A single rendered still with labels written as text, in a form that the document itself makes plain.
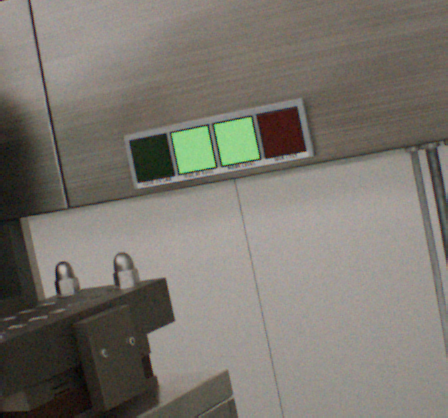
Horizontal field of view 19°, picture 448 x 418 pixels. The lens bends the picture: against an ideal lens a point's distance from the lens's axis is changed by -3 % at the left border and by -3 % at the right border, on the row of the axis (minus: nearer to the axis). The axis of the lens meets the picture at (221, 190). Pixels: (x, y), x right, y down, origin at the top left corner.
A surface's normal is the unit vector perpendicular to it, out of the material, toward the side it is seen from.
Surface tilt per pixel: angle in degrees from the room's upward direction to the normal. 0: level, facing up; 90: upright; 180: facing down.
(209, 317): 90
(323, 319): 90
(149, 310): 90
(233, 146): 90
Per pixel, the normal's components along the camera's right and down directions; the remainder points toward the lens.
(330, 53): -0.44, 0.14
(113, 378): 0.88, -0.15
